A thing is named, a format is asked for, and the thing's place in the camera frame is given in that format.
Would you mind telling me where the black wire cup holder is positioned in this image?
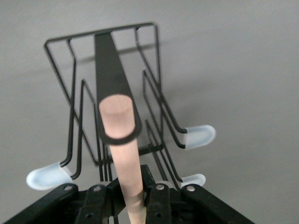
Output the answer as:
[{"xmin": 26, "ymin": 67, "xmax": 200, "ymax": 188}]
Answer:
[{"xmin": 25, "ymin": 22, "xmax": 217, "ymax": 224}]

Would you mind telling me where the dark grey table mat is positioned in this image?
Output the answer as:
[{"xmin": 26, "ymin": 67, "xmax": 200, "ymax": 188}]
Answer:
[{"xmin": 0, "ymin": 0, "xmax": 299, "ymax": 224}]

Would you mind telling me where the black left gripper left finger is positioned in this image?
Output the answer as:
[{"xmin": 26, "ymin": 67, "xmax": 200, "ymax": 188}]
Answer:
[{"xmin": 0, "ymin": 178, "xmax": 127, "ymax": 224}]

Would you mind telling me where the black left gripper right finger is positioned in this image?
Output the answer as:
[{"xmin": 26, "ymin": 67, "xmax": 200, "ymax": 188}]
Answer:
[{"xmin": 139, "ymin": 164, "xmax": 256, "ymax": 224}]

